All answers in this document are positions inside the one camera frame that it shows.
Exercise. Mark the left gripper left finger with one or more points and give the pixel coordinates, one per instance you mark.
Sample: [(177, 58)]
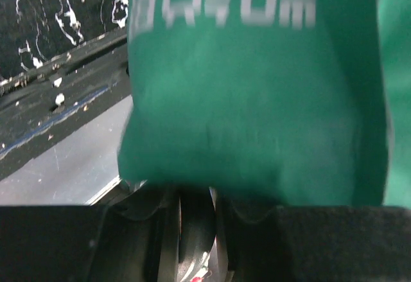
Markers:
[(133, 240)]

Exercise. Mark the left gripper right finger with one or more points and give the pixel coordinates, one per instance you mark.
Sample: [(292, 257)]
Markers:
[(260, 241)]

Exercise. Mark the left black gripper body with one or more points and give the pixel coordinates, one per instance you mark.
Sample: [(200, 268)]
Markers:
[(203, 246)]

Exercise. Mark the teal dog food bag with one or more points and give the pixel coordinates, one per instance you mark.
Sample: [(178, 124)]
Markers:
[(306, 102)]

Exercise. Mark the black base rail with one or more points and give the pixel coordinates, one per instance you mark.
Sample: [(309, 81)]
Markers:
[(43, 106)]

